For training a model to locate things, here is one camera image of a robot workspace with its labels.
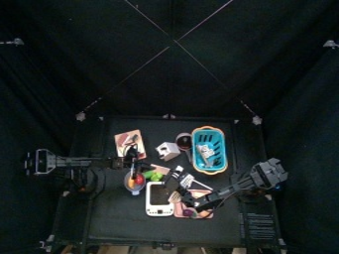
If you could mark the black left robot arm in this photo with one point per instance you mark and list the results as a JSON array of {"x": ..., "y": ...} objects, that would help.
[{"x": 57, "y": 161}]

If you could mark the dark red mug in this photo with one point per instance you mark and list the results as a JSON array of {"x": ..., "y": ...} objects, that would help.
[{"x": 184, "y": 141}]

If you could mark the silver white packet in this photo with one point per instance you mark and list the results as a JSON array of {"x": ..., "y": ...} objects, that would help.
[{"x": 205, "y": 152}]

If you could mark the purple toy food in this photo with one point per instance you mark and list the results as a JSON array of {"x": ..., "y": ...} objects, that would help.
[{"x": 189, "y": 213}]

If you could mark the red toy tomato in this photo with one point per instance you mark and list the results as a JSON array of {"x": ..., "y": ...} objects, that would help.
[{"x": 139, "y": 179}]

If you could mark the orange picture card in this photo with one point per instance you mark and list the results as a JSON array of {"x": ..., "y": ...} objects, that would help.
[{"x": 128, "y": 140}]

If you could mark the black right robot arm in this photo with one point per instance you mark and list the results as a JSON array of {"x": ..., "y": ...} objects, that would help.
[{"x": 253, "y": 180}]

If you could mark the blue basket with orange rim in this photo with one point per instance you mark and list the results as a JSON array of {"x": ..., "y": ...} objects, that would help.
[{"x": 208, "y": 149}]

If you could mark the beige flat card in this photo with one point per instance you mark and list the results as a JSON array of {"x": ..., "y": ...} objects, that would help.
[{"x": 159, "y": 168}]

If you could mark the green toy vegetable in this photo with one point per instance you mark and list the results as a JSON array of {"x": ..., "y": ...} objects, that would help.
[{"x": 152, "y": 175}]

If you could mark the pink tray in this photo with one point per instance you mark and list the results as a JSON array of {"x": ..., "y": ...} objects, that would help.
[{"x": 201, "y": 195}]

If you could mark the grey frame clamp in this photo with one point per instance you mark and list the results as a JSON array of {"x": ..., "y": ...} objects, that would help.
[
  {"x": 168, "y": 116},
  {"x": 80, "y": 116},
  {"x": 16, "y": 41},
  {"x": 330, "y": 43},
  {"x": 256, "y": 119}
]

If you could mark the white toy tablet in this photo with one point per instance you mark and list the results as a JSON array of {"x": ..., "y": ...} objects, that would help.
[{"x": 157, "y": 201}]

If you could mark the orange toy food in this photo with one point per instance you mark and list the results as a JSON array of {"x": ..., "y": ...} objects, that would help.
[{"x": 203, "y": 214}]

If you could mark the white cube box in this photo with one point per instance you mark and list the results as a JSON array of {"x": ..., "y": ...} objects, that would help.
[{"x": 167, "y": 151}]

